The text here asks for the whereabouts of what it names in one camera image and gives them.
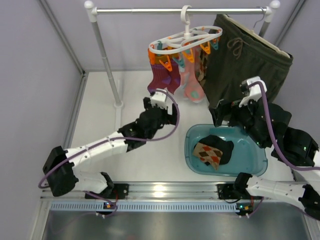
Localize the black sock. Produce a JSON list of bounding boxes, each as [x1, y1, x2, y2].
[[199, 134, 234, 165]]

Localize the maroon purple sock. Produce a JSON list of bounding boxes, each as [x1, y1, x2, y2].
[[147, 55, 181, 95]]

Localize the pink patterned sock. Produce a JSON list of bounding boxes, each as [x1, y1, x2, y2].
[[179, 54, 205, 104]]

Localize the brown argyle sock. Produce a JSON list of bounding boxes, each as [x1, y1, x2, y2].
[[194, 48, 209, 82], [192, 142, 223, 170]]

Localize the white clip sock hanger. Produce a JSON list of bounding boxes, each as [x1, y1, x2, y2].
[[148, 5, 223, 72]]

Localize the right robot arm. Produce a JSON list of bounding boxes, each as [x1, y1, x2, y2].
[[209, 98, 320, 220]]

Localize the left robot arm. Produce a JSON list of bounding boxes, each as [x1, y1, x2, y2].
[[42, 97, 180, 199]]

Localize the teal plastic basin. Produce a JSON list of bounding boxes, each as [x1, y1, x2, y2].
[[184, 124, 268, 177]]

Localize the olive green shorts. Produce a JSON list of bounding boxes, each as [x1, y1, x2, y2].
[[203, 14, 294, 108]]

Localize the white clothes rack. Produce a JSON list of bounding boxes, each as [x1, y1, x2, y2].
[[84, 0, 281, 137]]

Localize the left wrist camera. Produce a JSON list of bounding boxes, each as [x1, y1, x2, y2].
[[150, 88, 168, 109]]

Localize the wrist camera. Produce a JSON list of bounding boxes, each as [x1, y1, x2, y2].
[[150, 88, 168, 109], [238, 76, 268, 108]]

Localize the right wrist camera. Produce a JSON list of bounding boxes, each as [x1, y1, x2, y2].
[[238, 76, 268, 108]]

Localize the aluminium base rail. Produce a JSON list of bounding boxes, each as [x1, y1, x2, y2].
[[40, 179, 307, 216]]

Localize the wire clothes hanger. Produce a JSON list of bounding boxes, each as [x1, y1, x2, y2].
[[251, 7, 268, 34]]

